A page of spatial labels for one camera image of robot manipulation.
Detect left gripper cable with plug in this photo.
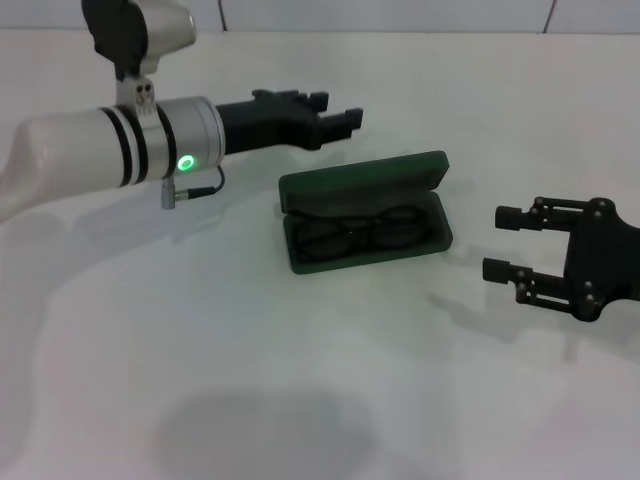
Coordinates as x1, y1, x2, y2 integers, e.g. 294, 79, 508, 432
159, 167, 227, 212

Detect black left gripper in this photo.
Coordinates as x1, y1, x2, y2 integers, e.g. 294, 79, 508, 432
214, 88, 364, 154

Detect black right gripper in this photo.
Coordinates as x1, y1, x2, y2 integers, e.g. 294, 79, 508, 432
482, 196, 640, 324

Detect black round glasses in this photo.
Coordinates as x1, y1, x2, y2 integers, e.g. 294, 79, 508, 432
289, 204, 434, 264

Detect green glasses case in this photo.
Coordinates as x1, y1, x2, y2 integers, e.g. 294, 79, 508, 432
277, 149, 454, 276

